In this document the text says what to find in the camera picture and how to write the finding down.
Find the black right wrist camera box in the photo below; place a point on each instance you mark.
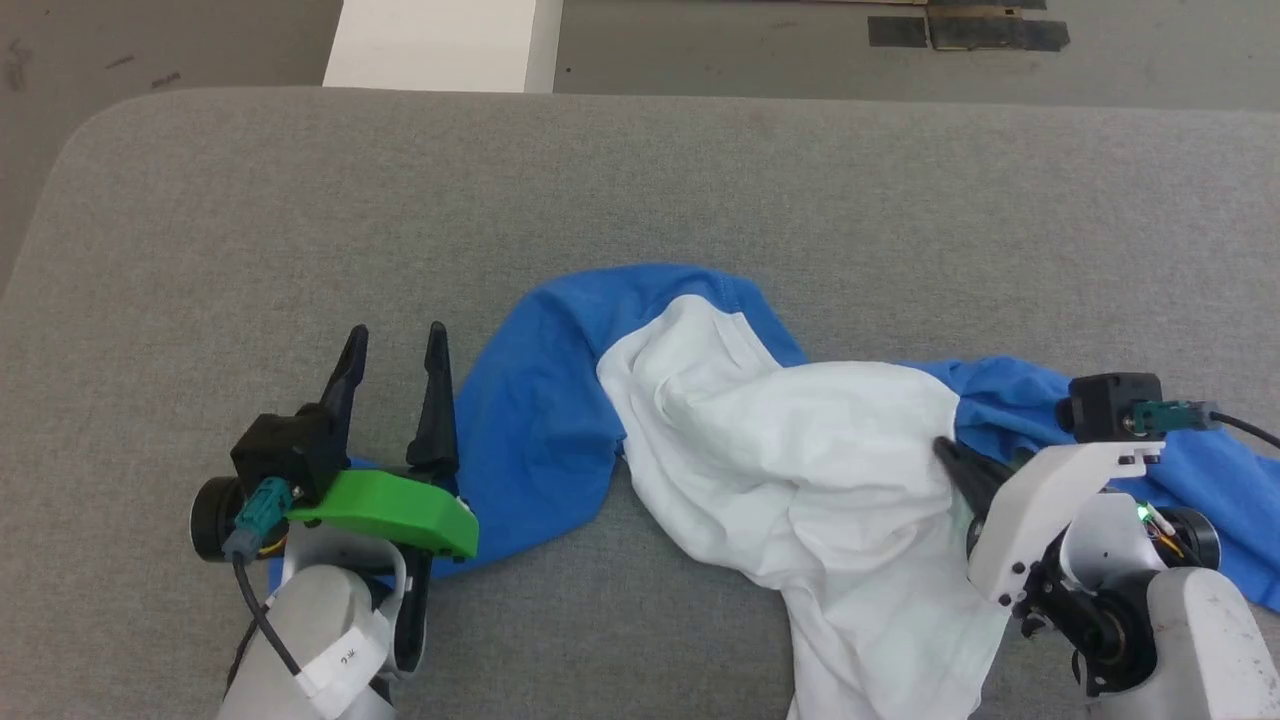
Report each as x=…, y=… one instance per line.
x=1105, y=405

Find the black floor tape patch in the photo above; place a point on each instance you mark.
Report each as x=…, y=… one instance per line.
x=897, y=32

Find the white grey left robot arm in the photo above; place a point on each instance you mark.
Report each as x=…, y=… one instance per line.
x=320, y=630

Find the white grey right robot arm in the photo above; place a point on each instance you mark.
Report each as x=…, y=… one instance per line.
x=1190, y=630

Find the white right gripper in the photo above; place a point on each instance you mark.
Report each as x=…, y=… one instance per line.
x=1040, y=510

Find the white box cabinet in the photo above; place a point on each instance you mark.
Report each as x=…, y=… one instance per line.
x=440, y=45

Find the brown floor plate with tape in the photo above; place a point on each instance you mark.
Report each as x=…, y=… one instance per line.
x=995, y=30

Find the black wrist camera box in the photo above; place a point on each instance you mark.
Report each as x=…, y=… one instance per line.
x=285, y=455
x=1105, y=405

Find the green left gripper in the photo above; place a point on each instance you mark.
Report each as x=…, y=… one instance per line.
x=390, y=505

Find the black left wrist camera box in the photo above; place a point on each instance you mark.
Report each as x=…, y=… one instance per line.
x=285, y=455

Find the white and blue garment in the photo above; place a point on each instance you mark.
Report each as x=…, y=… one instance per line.
x=800, y=470

